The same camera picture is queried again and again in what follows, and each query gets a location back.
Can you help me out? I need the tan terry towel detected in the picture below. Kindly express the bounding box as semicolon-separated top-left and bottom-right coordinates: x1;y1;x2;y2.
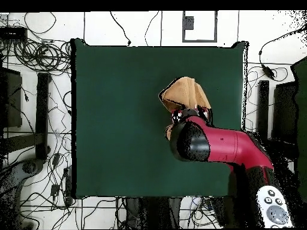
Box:
158;76;213;142

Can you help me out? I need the flat black device box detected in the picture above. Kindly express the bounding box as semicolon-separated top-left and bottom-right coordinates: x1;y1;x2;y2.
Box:
0;26;28;41

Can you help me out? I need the dark green table cloth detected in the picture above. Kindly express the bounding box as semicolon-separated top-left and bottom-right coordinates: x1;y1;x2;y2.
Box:
70;38;249;200

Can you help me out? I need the small dark grey box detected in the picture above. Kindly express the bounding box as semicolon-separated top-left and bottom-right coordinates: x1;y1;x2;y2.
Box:
183;16;194;31

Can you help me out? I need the black stand column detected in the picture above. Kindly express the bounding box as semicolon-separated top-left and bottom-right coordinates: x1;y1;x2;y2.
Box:
124;196;183;229

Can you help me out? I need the dark rectangular box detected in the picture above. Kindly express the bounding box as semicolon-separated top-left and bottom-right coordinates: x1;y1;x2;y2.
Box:
0;67;23;129
272;81;299;144

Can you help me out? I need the black power strip with plugs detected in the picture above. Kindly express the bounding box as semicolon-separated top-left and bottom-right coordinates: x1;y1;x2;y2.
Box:
64;167;73;206

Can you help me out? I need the grey square floor frame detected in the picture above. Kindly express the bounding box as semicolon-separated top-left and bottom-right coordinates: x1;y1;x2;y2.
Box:
182;10;218;43

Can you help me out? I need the thin black cable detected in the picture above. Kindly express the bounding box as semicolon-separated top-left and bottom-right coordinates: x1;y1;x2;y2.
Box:
144;10;160;47

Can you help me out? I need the black cable with plug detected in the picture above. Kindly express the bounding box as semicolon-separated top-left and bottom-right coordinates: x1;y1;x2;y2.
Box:
109;11;132;47

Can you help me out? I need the black power adapter with cable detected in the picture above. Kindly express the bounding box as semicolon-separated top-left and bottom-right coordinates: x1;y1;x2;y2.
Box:
258;27;307;82

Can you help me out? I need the coiled black cable bundle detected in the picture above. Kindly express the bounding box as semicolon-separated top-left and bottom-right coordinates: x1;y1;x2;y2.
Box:
13;39;72;72

